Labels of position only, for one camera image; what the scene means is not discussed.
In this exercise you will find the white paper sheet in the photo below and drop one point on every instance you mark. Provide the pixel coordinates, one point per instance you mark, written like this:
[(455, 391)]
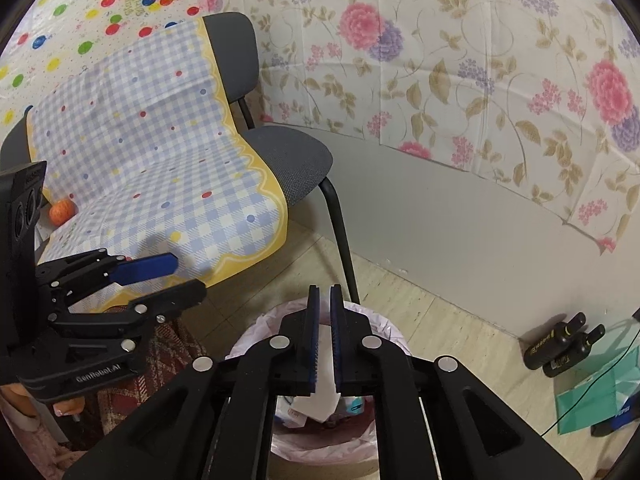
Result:
[(320, 405)]

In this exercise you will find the floral print sheet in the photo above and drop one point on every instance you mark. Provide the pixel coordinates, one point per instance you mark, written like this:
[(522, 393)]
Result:
[(450, 60)]

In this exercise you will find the pink fluffy cloth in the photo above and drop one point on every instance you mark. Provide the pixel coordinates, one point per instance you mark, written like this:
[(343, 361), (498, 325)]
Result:
[(40, 450)]

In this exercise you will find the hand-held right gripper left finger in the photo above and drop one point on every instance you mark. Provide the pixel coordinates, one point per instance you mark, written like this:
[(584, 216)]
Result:
[(300, 355)]

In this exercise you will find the balloon print plastic sheet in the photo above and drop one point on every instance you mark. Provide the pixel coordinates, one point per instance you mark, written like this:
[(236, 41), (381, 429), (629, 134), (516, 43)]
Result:
[(75, 10)]

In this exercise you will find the blue white packet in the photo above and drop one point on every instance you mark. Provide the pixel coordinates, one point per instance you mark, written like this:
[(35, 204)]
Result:
[(356, 405)]

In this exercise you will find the bin with pink liner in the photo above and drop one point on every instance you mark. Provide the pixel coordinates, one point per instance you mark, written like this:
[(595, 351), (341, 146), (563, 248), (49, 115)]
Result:
[(320, 447)]

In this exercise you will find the grey chair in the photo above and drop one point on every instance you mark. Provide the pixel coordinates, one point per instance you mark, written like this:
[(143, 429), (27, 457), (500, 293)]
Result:
[(295, 160)]

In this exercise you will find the dark blue object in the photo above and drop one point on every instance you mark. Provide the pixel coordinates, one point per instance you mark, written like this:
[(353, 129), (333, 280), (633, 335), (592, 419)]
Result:
[(615, 417)]

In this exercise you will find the red patterned cloth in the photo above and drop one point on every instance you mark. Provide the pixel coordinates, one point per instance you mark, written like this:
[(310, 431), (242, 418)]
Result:
[(160, 355)]

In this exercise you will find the orange fruit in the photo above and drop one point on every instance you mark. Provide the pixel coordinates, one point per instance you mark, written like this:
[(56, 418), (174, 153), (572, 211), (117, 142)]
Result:
[(62, 211)]

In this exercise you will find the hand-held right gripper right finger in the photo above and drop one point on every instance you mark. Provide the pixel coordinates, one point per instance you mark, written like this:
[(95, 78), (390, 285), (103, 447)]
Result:
[(352, 355)]

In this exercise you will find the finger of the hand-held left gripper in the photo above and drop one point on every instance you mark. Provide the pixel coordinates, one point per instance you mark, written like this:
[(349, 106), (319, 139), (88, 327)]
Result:
[(170, 300), (145, 267)]

